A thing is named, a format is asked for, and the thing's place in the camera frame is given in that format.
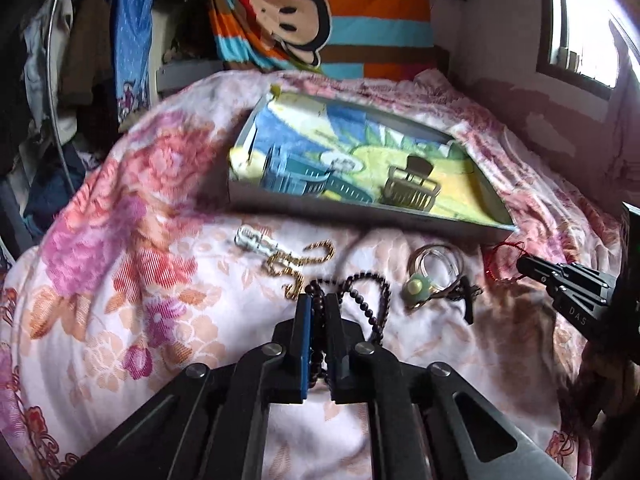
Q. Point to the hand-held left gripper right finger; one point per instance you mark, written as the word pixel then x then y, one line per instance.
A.
pixel 334 355

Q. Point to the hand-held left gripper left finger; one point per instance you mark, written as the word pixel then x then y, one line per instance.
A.
pixel 303 345

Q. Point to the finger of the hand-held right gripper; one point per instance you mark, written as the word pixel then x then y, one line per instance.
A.
pixel 580 310
pixel 532 266

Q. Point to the grey shallow cardboard box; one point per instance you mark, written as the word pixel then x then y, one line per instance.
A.
pixel 350 213

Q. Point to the person's right forearm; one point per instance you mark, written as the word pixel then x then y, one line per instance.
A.
pixel 612 410

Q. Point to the green pendant with clear bangles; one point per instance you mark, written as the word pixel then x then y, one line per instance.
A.
pixel 450 262

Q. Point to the pale green jade pendant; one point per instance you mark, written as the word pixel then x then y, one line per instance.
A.
pixel 415 287

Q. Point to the white hair clip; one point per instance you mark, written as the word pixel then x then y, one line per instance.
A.
pixel 252 240

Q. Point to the bronze hair claw clip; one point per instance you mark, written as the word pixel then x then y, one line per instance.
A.
pixel 410 185

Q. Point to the teal hair claw clip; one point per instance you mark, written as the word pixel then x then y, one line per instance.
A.
pixel 310 182

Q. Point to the floral blanket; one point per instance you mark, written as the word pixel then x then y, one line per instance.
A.
pixel 150 260

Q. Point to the cartoon printed box liner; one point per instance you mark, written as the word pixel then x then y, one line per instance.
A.
pixel 325 135

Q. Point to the window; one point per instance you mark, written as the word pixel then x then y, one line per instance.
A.
pixel 580 20

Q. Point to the pile of clothes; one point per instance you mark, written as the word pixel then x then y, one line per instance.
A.
pixel 55 190

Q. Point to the grey bedside shelf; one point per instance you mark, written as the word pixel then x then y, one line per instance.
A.
pixel 190 75

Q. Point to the striped monkey print blanket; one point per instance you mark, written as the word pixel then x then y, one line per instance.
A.
pixel 360 10

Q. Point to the blue polka dot curtain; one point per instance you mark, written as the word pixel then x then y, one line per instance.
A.
pixel 131 35

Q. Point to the hanging clothes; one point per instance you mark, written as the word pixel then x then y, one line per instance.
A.
pixel 85 50

